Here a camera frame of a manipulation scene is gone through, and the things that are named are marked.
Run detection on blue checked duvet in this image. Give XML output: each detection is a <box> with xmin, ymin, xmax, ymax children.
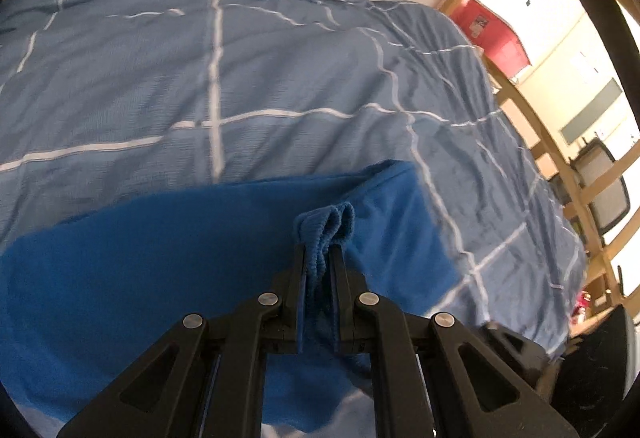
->
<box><xmin>0</xmin><ymin>0</ymin><xmax>588</xmax><ymax>438</ymax></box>

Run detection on black mesh office chair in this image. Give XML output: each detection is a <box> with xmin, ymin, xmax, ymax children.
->
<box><xmin>570</xmin><ymin>138</ymin><xmax>632</xmax><ymax>239</ymax></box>

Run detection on blue pants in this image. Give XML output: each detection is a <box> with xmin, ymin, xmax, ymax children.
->
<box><xmin>0</xmin><ymin>159</ymin><xmax>463</xmax><ymax>434</ymax></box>

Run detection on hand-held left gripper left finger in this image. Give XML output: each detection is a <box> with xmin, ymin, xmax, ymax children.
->
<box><xmin>56</xmin><ymin>243</ymin><xmax>307</xmax><ymax>438</ymax></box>

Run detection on red storage box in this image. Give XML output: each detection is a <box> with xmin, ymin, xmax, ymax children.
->
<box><xmin>447</xmin><ymin>0</ymin><xmax>532</xmax><ymax>79</ymax></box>

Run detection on wooden bed frame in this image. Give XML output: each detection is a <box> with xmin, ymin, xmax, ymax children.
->
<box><xmin>437</xmin><ymin>0</ymin><xmax>640</xmax><ymax>314</ymax></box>

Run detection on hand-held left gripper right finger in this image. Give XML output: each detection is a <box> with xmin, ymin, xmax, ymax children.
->
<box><xmin>327</xmin><ymin>248</ymin><xmax>581</xmax><ymax>438</ymax></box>

